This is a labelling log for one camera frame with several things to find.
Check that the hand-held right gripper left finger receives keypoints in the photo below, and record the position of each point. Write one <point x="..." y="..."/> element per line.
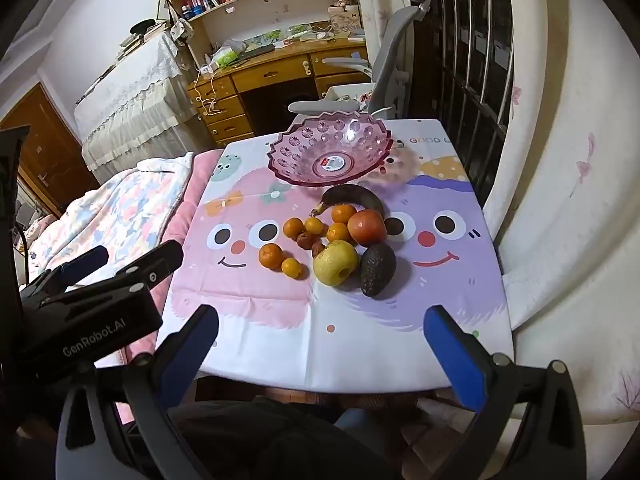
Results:
<point x="185" y="355"/>

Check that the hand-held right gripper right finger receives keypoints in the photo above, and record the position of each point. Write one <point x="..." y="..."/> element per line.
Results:
<point x="455" y="355"/>

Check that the wooden bookshelf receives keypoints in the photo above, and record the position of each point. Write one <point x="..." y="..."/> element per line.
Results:
<point x="260" y="15"/>

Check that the yellow apple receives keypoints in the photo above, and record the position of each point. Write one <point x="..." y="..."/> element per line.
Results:
<point x="332" y="260"/>

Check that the red-orange tomato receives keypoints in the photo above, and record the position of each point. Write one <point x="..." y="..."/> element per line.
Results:
<point x="367" y="227"/>

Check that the green packet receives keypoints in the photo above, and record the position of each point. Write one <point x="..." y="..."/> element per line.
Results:
<point x="227" y="55"/>

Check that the dried red date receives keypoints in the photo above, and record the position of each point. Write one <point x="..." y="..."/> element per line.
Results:
<point x="303" y="240"/>
<point x="316" y="249"/>

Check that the black flat device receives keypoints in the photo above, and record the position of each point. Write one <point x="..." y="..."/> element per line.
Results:
<point x="12" y="170"/>

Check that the white flowered curtain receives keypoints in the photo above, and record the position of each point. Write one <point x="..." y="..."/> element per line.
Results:
<point x="372" y="15"/>
<point x="565" y="210"/>

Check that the cartoon printed tablecloth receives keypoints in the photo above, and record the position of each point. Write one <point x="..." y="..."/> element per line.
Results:
<point x="400" y="335"/>

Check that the brown wooden door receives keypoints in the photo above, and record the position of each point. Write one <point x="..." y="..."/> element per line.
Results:
<point x="50" y="150"/>

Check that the white lace cover cloth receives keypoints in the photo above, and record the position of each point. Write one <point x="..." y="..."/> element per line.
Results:
<point x="135" y="95"/>

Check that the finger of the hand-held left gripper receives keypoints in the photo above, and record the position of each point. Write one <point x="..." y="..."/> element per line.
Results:
<point x="155" y="260"/>
<point x="80" y="265"/>

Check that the metal window grille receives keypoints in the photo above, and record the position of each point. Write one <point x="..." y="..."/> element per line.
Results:
<point x="507" y="60"/>

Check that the stack of books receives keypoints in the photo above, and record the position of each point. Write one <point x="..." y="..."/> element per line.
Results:
<point x="132" y="42"/>

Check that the dark overripe banana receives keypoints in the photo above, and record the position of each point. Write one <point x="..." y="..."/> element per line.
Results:
<point x="360" y="195"/>

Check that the wooden desk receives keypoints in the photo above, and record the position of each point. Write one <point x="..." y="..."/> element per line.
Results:
<point x="260" y="72"/>

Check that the floral quilt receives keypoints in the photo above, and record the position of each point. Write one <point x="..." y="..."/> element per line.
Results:
<point x="115" y="205"/>

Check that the mandarin orange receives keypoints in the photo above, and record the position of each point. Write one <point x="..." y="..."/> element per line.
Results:
<point x="343" y="212"/>
<point x="270" y="256"/>
<point x="339" y="232"/>

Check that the person's dark trousers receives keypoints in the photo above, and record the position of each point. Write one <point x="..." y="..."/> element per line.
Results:
<point x="260" y="435"/>

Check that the black round object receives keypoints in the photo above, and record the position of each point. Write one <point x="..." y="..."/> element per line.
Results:
<point x="143" y="25"/>

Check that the pink plastic bowl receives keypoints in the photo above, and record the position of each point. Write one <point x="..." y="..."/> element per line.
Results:
<point x="300" y="160"/>

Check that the small kumquat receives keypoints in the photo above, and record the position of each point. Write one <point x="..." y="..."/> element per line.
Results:
<point x="313" y="225"/>
<point x="291" y="267"/>
<point x="293" y="226"/>

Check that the dark avocado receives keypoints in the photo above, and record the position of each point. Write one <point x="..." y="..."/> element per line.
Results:
<point x="377" y="270"/>

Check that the grey office chair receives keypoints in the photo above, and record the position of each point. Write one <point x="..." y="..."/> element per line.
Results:
<point x="395" y="45"/>

